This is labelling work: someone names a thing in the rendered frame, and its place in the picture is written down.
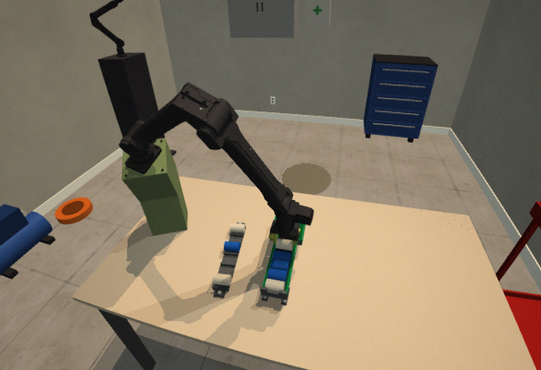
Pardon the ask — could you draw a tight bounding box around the blue plastic bar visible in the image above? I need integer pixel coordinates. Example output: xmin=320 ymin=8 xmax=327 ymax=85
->
xmin=268 ymin=269 xmax=287 ymax=283
xmin=270 ymin=259 xmax=289 ymax=272
xmin=224 ymin=241 xmax=241 ymax=252
xmin=273 ymin=250 xmax=291 ymax=263

